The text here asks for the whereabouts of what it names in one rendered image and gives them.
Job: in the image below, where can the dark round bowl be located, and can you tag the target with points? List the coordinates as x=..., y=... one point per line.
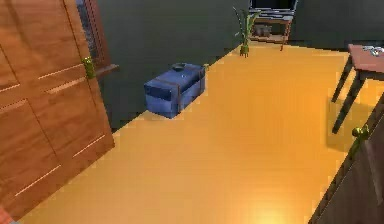
x=179, y=67

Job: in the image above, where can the grey object on shelf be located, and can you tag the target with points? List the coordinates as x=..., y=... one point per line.
x=263, y=30

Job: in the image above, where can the green house plant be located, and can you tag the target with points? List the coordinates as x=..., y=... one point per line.
x=245, y=30

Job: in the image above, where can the brown wooden television stand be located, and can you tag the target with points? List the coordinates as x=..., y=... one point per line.
x=276, y=28

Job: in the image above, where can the brown wooden room door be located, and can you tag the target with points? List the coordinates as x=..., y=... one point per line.
x=43, y=110

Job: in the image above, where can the reddish table with dark legs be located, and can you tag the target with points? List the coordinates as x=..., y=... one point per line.
x=358, y=76

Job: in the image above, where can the small grey white object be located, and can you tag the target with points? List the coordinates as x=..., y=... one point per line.
x=376, y=50

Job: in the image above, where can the brown framed window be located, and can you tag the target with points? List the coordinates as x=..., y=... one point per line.
x=96, y=36

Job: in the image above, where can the blue chest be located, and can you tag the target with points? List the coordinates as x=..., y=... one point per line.
x=173, y=91

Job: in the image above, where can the dark brown room door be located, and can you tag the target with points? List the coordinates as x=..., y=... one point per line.
x=361, y=180

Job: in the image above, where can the black television set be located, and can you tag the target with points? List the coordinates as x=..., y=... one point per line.
x=273, y=4

